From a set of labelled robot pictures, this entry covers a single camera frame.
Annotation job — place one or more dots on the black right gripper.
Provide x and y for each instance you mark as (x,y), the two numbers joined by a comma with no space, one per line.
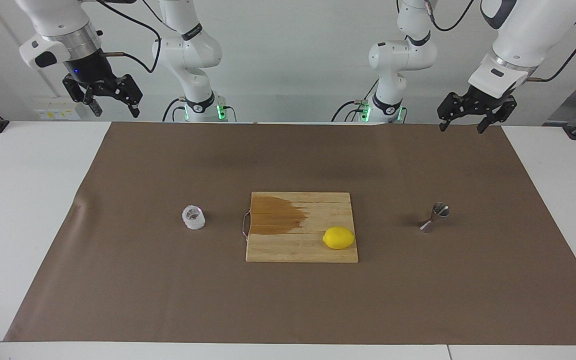
(88,67)

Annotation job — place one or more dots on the brown paper table mat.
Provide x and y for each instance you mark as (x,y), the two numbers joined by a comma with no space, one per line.
(168,300)

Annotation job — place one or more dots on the white wall socket box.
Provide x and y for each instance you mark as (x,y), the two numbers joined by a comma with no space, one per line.
(60,109)

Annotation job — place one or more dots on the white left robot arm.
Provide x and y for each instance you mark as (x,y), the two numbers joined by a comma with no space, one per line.
(403,55)

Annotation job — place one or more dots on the yellow lemon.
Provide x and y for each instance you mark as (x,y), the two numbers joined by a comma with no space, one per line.
(339,238)

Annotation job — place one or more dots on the wooden cutting board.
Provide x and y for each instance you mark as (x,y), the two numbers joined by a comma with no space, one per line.
(288,250)

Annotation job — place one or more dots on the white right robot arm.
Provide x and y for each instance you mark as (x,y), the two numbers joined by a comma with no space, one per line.
(188,50)

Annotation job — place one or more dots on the steel double jigger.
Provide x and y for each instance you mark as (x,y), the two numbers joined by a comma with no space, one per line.
(438,212)

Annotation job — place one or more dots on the small clear glass cup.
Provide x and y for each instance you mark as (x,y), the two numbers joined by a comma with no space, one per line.
(194,220)

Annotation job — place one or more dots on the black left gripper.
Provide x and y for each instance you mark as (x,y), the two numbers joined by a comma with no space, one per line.
(485,102)

